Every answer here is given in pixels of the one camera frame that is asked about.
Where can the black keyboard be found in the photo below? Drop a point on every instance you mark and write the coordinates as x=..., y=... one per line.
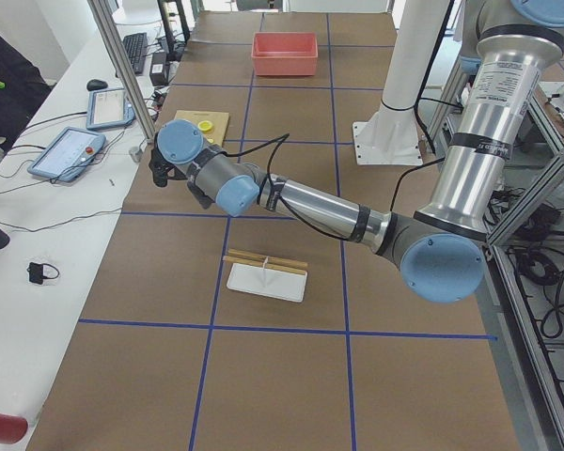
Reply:
x=135, y=46

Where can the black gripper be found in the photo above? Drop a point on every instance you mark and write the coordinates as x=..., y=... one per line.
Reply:
x=156, y=163

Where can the person in black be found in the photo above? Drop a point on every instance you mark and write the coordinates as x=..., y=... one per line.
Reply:
x=22, y=93

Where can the pink plastic bin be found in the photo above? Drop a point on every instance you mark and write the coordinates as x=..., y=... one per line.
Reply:
x=285, y=53

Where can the blue teach pendant far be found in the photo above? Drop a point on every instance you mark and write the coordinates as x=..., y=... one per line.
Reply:
x=108, y=108

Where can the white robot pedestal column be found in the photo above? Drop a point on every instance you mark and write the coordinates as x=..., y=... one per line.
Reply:
x=390, y=136

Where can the red cylinder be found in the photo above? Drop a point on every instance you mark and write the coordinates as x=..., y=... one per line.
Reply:
x=12, y=428

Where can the blue teach pendant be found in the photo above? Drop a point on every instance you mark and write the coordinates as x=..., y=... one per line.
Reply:
x=108, y=108
x=68, y=156

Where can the lemon slice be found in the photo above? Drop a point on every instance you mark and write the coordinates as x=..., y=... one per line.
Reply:
x=205, y=125

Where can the blue teach pendant near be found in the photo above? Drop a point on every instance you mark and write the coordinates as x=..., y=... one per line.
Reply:
x=68, y=156

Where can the small black clip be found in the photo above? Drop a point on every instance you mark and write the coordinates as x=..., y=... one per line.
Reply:
x=39, y=273

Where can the bamboo cutting board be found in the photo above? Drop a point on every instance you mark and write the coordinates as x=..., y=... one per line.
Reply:
x=219, y=119

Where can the grey aluminium frame post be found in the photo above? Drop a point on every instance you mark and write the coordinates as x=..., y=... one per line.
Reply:
x=118, y=56

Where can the black computer mouse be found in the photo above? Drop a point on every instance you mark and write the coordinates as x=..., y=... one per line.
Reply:
x=96, y=84

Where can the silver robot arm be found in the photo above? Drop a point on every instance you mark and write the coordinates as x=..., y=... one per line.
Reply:
x=436, y=250

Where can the black power adapter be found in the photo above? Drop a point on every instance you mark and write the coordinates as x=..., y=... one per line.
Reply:
x=159, y=69

